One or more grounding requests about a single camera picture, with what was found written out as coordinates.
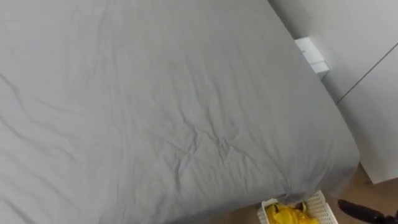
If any white cabinet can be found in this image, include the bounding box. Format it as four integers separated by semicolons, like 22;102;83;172
267;0;398;185

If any white box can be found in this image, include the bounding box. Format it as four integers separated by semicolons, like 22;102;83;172
294;37;330;75

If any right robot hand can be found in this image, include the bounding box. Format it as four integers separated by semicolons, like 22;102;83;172
337;199;398;224

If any yellow cloth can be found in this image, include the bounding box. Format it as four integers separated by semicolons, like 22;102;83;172
265;202;320;224

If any white plastic basket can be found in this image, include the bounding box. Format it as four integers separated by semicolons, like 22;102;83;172
256;190;339;224

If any grey bed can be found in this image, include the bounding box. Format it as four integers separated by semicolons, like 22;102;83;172
0;0;361;224

